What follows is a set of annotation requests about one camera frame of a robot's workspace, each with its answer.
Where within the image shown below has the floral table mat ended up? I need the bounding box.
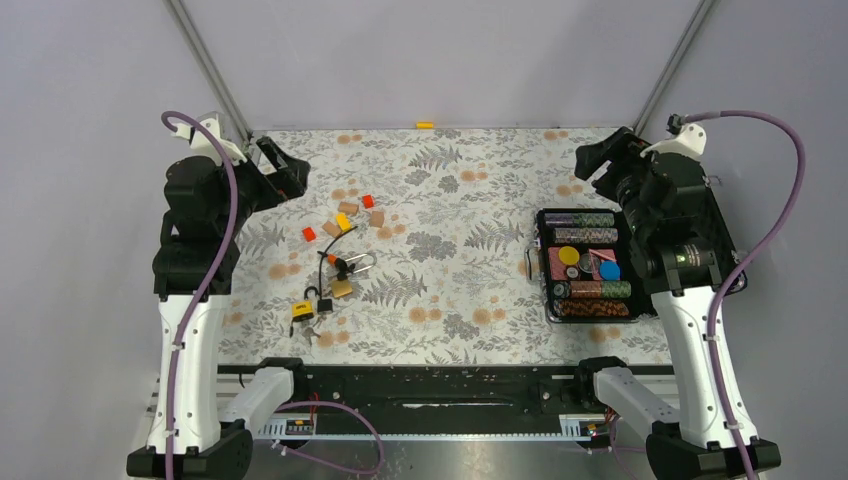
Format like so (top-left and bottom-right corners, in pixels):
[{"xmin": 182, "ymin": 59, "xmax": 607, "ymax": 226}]
[{"xmin": 219, "ymin": 128, "xmax": 670, "ymax": 365}]

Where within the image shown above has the yellow poker chip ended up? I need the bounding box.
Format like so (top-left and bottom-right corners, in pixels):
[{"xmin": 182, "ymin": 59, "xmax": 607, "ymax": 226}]
[{"xmin": 557, "ymin": 246, "xmax": 581, "ymax": 266}]

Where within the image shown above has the wooden block right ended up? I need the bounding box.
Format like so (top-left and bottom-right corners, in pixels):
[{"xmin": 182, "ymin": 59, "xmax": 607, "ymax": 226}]
[{"xmin": 369, "ymin": 211, "xmax": 385, "ymax": 229}]

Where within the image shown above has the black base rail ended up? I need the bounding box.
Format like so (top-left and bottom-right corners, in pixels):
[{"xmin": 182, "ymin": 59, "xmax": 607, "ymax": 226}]
[{"xmin": 218, "ymin": 357, "xmax": 677, "ymax": 439}]

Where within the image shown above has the black cable loop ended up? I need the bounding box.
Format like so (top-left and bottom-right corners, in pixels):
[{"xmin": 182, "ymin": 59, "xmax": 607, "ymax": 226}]
[{"xmin": 316, "ymin": 225, "xmax": 359, "ymax": 303}]

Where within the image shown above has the black poker chip case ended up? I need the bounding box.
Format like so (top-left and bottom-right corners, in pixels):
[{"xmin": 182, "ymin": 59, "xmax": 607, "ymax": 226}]
[{"xmin": 536, "ymin": 153, "xmax": 740, "ymax": 324}]

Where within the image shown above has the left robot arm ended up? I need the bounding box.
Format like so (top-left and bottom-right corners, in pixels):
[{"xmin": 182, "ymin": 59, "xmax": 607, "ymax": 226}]
[{"xmin": 126, "ymin": 136, "xmax": 311, "ymax": 479}]

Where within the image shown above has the wooden block top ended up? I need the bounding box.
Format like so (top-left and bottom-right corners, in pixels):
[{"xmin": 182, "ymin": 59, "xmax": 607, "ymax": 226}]
[{"xmin": 338, "ymin": 201, "xmax": 359, "ymax": 215}]

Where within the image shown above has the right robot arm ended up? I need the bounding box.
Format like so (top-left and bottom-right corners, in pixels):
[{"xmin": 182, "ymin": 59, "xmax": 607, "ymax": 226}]
[{"xmin": 573, "ymin": 124, "xmax": 782, "ymax": 479}]

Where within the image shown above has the yellow block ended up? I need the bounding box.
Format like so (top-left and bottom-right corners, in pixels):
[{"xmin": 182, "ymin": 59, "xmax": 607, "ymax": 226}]
[{"xmin": 336, "ymin": 213, "xmax": 353, "ymax": 232}]

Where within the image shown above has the orange black padlock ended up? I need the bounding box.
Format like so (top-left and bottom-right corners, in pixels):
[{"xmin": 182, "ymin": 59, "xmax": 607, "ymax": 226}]
[{"xmin": 326, "ymin": 254, "xmax": 350, "ymax": 273}]

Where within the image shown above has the blue poker chip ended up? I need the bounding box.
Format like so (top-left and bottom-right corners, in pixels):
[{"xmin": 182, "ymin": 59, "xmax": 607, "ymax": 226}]
[{"xmin": 598, "ymin": 260, "xmax": 622, "ymax": 281}]

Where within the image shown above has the small black padlock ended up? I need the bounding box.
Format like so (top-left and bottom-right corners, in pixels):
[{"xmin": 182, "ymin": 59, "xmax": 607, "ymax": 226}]
[{"xmin": 316, "ymin": 298, "xmax": 333, "ymax": 314}]

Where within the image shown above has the brass long-shackle padlock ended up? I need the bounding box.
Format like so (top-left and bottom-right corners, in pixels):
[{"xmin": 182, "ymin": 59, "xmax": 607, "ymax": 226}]
[{"xmin": 330, "ymin": 253, "xmax": 377, "ymax": 299}]

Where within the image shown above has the wooden block left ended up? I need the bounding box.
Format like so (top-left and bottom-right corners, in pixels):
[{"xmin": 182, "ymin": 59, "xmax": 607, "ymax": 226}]
[{"xmin": 322, "ymin": 221, "xmax": 342, "ymax": 238}]

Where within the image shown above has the wooden block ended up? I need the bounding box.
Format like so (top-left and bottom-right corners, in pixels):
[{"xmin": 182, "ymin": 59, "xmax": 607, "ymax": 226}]
[
  {"xmin": 322, "ymin": 221, "xmax": 342, "ymax": 238},
  {"xmin": 338, "ymin": 201, "xmax": 359, "ymax": 215},
  {"xmin": 369, "ymin": 211, "xmax": 385, "ymax": 229}
]

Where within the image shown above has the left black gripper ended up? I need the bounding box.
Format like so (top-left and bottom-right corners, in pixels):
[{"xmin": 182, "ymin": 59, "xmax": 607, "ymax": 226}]
[{"xmin": 216, "ymin": 136, "xmax": 310, "ymax": 234}]

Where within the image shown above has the yellow padlock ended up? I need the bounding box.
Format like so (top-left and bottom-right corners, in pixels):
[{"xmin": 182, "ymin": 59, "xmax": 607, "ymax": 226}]
[{"xmin": 291, "ymin": 286, "xmax": 319, "ymax": 323}]

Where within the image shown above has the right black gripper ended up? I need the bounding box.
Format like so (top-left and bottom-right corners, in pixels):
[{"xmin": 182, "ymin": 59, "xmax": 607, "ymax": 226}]
[{"xmin": 574, "ymin": 126, "xmax": 657, "ymax": 234}]

